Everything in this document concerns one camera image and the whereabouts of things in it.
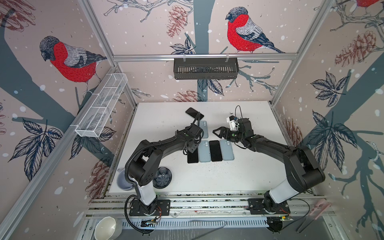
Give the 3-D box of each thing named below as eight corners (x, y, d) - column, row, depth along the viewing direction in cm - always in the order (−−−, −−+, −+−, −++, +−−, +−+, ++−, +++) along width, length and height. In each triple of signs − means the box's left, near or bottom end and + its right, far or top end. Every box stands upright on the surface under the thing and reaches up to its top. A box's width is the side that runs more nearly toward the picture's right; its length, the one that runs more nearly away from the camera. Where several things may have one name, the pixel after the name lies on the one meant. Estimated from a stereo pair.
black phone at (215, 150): (210, 161, 92) (210, 160, 90) (209, 141, 101) (209, 140, 99) (221, 161, 92) (222, 160, 90) (219, 141, 101) (220, 140, 99)
